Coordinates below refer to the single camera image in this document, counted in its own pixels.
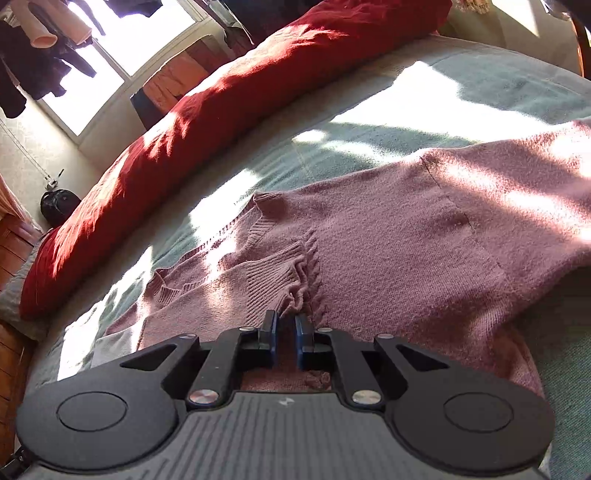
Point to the black bag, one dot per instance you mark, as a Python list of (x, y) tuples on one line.
[(57, 204)]

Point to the grey pillow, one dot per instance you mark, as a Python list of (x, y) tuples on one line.
[(10, 299)]

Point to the wooden headboard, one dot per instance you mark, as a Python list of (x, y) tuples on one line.
[(17, 241)]

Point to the green plaid bed blanket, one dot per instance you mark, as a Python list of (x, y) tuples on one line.
[(437, 92)]

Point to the wooden chair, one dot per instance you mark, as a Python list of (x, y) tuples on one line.
[(584, 51)]

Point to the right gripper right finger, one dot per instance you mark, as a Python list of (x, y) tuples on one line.
[(338, 353)]

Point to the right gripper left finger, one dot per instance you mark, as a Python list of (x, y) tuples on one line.
[(234, 352)]

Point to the orange hanging cloth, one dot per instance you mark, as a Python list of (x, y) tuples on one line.
[(176, 77)]

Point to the pink and white sweater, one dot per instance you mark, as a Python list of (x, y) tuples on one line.
[(442, 248)]

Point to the red duvet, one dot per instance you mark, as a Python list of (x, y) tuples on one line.
[(332, 38)]

